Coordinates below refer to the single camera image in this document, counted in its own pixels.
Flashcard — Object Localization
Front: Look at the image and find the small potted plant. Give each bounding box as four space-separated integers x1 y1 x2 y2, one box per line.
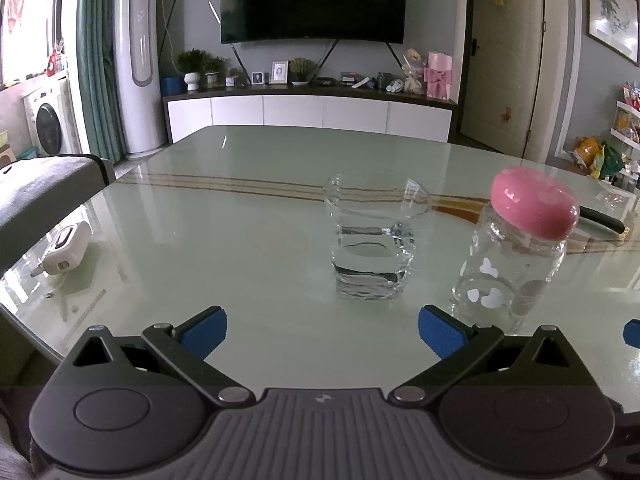
202 56 226 88

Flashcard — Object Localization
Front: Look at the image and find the small white device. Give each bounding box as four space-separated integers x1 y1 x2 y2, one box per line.
30 220 93 278

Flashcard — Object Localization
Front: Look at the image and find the green curtain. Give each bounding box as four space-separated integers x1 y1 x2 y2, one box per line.
76 0 126 163

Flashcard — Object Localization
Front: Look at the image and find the pile of snack bags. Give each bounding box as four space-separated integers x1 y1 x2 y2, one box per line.
572 136 626 181

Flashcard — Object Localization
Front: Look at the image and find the clear glass cup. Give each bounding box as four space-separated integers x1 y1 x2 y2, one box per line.
323 172 433 302

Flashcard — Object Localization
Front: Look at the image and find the grey chair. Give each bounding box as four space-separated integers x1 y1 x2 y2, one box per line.
0 154 116 276

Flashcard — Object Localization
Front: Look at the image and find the clear glass bottle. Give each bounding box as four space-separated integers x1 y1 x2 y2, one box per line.
450 199 568 337

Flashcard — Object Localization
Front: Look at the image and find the framed painting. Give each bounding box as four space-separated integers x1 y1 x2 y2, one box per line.
584 0 640 67

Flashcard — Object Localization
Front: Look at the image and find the pink gift box with bow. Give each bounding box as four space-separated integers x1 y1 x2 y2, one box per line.
424 51 453 100

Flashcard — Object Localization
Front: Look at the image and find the pink bottle cap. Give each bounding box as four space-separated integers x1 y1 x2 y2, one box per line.
490 166 581 240

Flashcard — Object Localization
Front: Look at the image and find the black television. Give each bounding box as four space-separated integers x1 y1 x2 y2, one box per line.
220 0 408 46

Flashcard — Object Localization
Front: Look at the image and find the green cactus plant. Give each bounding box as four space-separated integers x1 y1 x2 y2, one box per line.
289 57 313 86

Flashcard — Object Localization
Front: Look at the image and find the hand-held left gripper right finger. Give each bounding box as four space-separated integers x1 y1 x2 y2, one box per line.
387 304 586 408

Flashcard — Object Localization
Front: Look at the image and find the potted plant in white pot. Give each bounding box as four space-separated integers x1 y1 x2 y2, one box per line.
176 49 208 92

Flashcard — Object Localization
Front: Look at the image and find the white shelf rack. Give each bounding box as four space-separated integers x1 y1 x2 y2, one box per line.
610 82 640 186

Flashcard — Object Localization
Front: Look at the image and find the cream door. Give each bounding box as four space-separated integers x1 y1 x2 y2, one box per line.
460 0 546 156

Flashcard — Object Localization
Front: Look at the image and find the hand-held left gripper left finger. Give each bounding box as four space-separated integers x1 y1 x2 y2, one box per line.
59 305 257 408

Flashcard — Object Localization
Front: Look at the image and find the white tower air conditioner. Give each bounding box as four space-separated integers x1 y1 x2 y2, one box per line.
112 0 168 161

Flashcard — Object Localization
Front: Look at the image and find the doll bouquet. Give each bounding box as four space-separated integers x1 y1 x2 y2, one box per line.
402 48 428 95

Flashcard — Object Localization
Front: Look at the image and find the white television cabinet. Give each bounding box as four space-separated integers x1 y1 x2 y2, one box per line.
161 82 460 145

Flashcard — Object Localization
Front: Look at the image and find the black handled tool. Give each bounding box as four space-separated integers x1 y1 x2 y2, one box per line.
577 204 628 236

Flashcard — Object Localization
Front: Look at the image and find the white washing machine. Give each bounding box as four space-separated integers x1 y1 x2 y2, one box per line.
22 80 76 158

